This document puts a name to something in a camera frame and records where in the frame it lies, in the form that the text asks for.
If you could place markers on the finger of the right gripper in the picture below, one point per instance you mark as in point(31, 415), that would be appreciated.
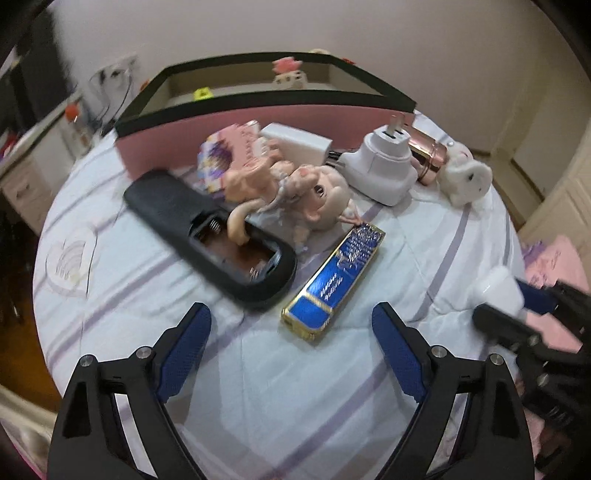
point(505, 330)
point(539, 300)

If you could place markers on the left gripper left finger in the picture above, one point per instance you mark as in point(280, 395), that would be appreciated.
point(179, 350)

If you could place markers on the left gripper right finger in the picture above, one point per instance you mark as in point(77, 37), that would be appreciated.
point(405, 350)

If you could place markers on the white earbud case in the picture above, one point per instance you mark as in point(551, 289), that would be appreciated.
point(499, 288)

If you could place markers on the blue gold lighter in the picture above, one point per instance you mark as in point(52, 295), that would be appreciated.
point(311, 311)

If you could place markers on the black remote control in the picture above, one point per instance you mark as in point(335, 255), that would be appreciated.
point(195, 227)

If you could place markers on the rose gold metal cylinder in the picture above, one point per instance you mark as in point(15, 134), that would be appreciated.
point(429, 155)

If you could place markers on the pink baby doll figurine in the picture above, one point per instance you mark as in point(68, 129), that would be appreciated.
point(317, 197)

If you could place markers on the white plug adapter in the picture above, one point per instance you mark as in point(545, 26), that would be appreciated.
point(382, 166)

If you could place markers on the pink brick block toy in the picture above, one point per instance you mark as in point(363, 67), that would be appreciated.
point(229, 148)

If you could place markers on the yellow highlighter pen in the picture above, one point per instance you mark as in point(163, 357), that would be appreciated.
point(202, 93)

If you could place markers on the pink white block figure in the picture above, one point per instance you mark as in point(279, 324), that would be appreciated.
point(288, 74)

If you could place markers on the white striped quilted tablecloth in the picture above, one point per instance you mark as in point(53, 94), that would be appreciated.
point(264, 404)

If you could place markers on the white square charger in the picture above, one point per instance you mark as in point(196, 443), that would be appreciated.
point(299, 146)

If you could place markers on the white desk with drawers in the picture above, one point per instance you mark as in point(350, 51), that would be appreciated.
point(39, 164)

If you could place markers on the clear bottle red cap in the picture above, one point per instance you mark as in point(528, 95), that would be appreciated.
point(82, 135)

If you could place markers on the pink box with black rim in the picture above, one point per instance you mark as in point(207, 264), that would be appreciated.
point(163, 127)

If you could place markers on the white wall power strip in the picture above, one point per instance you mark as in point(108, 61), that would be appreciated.
point(123, 66)

